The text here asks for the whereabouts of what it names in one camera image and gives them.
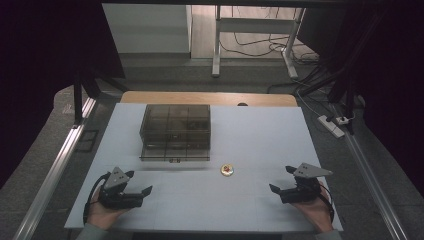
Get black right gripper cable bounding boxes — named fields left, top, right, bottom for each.
left=317, top=184, right=336, bottom=223

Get white power cable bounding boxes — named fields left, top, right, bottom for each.
left=294, top=89, right=326, bottom=118

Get wooden table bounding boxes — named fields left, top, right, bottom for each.
left=119, top=90, right=299, bottom=108

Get small round gold badge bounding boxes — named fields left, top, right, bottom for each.
left=219, top=162, right=235, bottom=178

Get dark curtain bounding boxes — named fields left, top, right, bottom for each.
left=296, top=0, right=424, bottom=198
left=0, top=0, right=126, bottom=189

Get person's right hand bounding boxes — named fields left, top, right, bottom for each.
left=292, top=187, right=335, bottom=234

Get white power strip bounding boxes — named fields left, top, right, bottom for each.
left=316, top=114, right=346, bottom=139

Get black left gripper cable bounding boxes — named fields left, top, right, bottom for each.
left=82, top=171, right=112, bottom=225

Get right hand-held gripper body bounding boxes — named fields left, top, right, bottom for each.
left=279, top=162, right=334, bottom=205

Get white desk frame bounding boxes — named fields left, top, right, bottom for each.
left=211, top=4, right=307, bottom=80

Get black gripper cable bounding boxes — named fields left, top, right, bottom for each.
left=317, top=184, right=336, bottom=223
left=82, top=171, right=112, bottom=225

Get black metal stand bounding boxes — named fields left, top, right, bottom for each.
left=298, top=56, right=359, bottom=136
left=71, top=64, right=129, bottom=128

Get smoky transparent drawer box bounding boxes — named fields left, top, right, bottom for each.
left=138, top=103, right=212, bottom=163

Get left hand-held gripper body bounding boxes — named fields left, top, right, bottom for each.
left=98, top=166, right=145, bottom=211

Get person's left hand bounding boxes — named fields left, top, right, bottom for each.
left=86, top=190, right=131, bottom=231

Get white cabinet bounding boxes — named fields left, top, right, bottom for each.
left=101, top=3, right=193, bottom=55

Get aluminium rail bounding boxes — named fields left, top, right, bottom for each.
left=12, top=96, right=98, bottom=240
left=329, top=102, right=410, bottom=240

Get black floor cables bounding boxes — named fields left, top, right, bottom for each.
left=219, top=31, right=322, bottom=66

